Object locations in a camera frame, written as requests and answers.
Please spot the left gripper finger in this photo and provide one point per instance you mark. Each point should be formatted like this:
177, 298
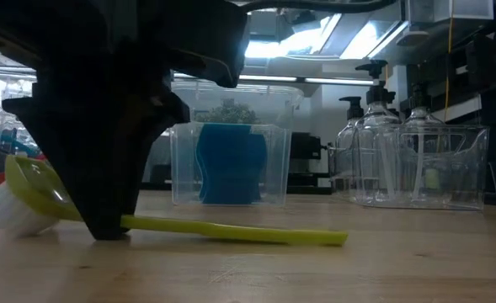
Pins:
100, 168

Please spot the blue kitchen sponge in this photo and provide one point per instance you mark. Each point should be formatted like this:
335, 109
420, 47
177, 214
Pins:
224, 168

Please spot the green dish brush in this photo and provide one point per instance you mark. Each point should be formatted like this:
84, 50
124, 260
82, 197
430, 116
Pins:
230, 230

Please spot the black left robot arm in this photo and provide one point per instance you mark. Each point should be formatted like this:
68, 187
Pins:
20, 17

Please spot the clear plastic bin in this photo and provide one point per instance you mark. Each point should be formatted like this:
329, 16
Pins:
184, 168

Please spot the white-flowered potted plant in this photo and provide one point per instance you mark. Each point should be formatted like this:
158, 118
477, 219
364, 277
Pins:
228, 113

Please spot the long ceiling light strip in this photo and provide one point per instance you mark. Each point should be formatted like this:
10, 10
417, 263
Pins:
340, 81
268, 78

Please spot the bright ceiling light panel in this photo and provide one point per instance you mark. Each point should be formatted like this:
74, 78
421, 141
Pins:
289, 42
365, 42

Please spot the clear plastic storage box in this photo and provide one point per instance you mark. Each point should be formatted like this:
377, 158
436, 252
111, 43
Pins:
281, 97

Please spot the black background device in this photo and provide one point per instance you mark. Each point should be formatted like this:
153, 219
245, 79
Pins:
306, 145

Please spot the clear plastic tray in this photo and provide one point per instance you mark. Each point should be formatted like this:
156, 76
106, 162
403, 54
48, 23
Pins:
462, 168

